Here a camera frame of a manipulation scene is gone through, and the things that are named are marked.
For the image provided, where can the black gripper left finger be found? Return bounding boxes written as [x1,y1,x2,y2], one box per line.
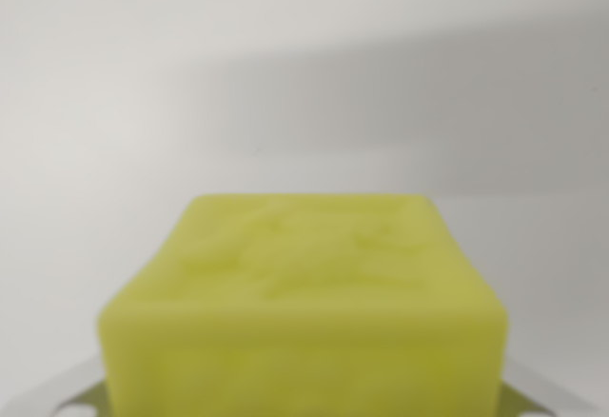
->
[50,378,115,417]

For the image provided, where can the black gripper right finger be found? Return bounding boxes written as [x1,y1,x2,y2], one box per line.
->
[497,381,558,417]

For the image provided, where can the yellow cube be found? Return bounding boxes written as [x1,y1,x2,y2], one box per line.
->
[96,192,510,417]

